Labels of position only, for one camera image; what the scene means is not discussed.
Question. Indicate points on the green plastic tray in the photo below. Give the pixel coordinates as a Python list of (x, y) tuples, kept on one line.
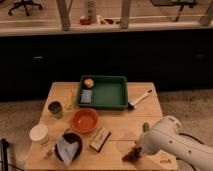
[(108, 92)]

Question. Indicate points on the yellow stick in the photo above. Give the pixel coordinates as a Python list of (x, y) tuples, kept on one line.
[(69, 100)]

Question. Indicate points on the grey cloth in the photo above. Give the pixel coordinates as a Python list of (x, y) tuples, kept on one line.
[(67, 151)]

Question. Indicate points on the dark bowl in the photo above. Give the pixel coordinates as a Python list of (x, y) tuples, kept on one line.
[(70, 138)]

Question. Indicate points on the dark green can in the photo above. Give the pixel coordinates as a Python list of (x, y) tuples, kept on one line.
[(55, 108)]

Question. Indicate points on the white handled brush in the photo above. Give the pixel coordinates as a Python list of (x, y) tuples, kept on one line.
[(131, 105)]

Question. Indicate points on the orange fruit in tray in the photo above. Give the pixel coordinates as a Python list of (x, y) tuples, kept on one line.
[(89, 83)]

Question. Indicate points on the black office chair left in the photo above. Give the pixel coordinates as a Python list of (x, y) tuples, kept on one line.
[(25, 4)]

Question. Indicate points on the red bowl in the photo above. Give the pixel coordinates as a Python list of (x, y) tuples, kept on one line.
[(84, 120)]

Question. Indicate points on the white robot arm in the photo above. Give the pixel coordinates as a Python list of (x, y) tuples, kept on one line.
[(164, 135)]

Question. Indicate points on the wooden block eraser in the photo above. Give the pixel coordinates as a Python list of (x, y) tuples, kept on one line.
[(99, 139)]

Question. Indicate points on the white cup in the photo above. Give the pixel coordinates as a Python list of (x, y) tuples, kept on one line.
[(39, 134)]

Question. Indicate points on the red object on shelf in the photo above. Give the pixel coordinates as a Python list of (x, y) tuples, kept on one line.
[(84, 21)]

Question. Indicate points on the small metal object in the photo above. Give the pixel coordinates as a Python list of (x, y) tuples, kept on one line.
[(49, 153)]

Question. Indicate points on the grey sponge in tray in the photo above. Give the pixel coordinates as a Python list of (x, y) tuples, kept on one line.
[(86, 96)]

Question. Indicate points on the dark red grape bunch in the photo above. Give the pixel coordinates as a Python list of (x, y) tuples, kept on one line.
[(134, 154)]

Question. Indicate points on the green cucumber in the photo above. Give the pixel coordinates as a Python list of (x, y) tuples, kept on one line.
[(146, 127)]

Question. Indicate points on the black stand at left edge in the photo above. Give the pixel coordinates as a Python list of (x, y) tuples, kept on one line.
[(4, 165)]

